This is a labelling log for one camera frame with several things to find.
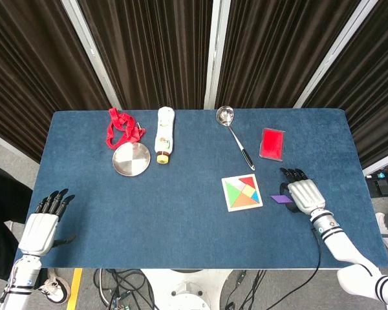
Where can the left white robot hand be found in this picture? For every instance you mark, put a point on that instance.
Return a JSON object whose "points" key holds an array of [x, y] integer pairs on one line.
{"points": [[38, 231]]}

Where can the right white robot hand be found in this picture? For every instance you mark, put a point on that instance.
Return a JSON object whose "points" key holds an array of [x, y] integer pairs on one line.
{"points": [[307, 195]]}

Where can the purple tangram piece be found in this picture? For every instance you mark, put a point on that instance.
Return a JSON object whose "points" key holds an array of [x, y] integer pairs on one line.
{"points": [[279, 199]]}

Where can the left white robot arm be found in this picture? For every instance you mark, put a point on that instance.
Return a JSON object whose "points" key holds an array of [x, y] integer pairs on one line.
{"points": [[22, 281]]}

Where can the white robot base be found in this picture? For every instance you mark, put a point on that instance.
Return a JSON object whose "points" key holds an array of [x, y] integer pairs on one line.
{"points": [[184, 287]]}

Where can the cyan triangle tangram piece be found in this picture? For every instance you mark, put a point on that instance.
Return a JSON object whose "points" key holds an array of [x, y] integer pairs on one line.
{"points": [[254, 195]]}

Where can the yellow square tangram piece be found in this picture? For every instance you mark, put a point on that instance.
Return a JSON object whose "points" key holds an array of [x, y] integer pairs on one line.
{"points": [[248, 190]]}

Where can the red triangle tangram piece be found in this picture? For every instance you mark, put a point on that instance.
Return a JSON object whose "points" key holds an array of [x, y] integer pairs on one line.
{"points": [[247, 181]]}

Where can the orange triangle tangram piece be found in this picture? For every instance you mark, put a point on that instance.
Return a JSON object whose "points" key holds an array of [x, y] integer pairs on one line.
{"points": [[244, 201]]}

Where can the green triangle tangram piece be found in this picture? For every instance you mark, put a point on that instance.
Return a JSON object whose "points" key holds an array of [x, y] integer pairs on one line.
{"points": [[231, 197]]}

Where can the wooden tangram puzzle tray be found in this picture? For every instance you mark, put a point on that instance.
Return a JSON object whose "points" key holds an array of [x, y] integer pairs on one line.
{"points": [[228, 208]]}

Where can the white and black sneaker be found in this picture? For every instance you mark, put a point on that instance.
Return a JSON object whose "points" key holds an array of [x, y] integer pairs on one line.
{"points": [[56, 289]]}

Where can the red rectangular card case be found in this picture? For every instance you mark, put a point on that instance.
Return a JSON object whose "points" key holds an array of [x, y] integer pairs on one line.
{"points": [[272, 143]]}

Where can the yellow floor tape strip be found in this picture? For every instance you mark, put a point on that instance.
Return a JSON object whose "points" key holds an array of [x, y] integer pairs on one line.
{"points": [[74, 289]]}

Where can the black equipment with teal knobs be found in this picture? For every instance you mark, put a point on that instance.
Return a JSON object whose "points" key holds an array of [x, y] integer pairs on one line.
{"points": [[384, 187]]}

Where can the stainless steel ladle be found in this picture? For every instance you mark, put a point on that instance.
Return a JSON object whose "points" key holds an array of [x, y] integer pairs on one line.
{"points": [[225, 114]]}

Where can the round stainless steel plate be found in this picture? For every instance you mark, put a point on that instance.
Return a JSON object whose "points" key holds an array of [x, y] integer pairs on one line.
{"points": [[131, 159]]}

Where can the blue table cloth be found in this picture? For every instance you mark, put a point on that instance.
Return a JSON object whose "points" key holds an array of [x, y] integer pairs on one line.
{"points": [[181, 219]]}

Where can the dark brown pleated curtain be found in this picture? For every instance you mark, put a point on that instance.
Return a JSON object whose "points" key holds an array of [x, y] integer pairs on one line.
{"points": [[29, 71], [271, 51], [372, 84], [148, 51]]}

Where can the white bottle with yellow cap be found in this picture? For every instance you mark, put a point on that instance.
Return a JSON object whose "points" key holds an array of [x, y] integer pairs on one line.
{"points": [[165, 132]]}

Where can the white partition frame post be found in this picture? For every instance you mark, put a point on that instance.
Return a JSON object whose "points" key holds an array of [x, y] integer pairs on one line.
{"points": [[336, 55], [90, 55], [215, 55]]}

